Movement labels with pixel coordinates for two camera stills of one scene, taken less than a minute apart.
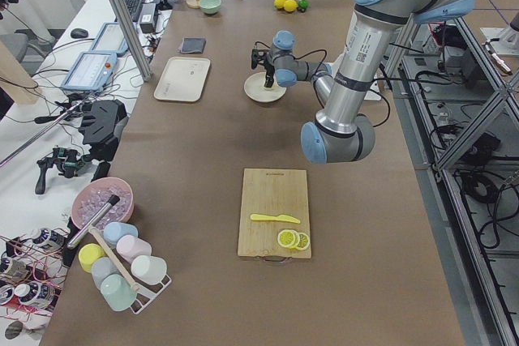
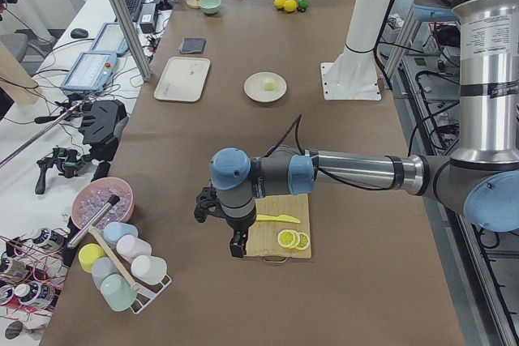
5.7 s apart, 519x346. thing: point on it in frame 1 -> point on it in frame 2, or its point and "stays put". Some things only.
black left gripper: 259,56 -> 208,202
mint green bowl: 210,5 stays put
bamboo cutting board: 272,192 stays put
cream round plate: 255,88 stays put
